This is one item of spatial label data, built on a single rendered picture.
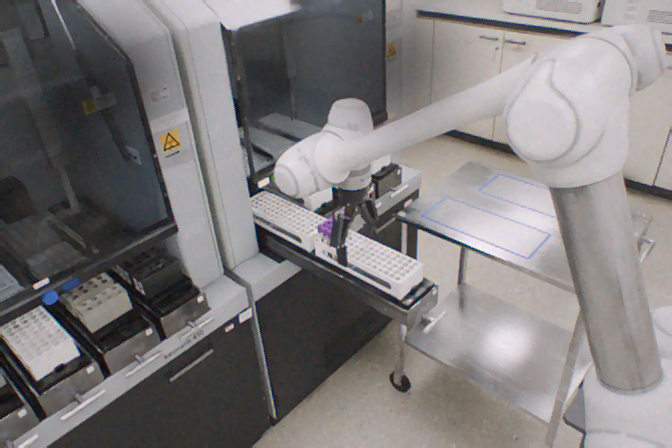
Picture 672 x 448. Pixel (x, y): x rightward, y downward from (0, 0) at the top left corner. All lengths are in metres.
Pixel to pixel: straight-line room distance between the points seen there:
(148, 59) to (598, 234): 0.96
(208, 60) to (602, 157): 0.92
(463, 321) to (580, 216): 1.29
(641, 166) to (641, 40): 2.65
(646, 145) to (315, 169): 2.63
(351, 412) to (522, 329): 0.70
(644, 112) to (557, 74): 2.69
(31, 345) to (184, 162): 0.54
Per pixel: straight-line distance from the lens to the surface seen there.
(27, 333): 1.44
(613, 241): 0.87
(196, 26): 1.34
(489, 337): 2.04
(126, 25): 1.30
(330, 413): 2.14
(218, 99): 1.40
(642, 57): 0.91
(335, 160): 1.08
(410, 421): 2.12
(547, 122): 0.73
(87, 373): 1.39
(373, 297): 1.38
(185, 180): 1.41
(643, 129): 3.46
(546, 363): 2.00
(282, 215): 1.60
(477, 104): 1.03
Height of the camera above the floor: 1.72
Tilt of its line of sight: 34 degrees down
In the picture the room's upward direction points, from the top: 4 degrees counter-clockwise
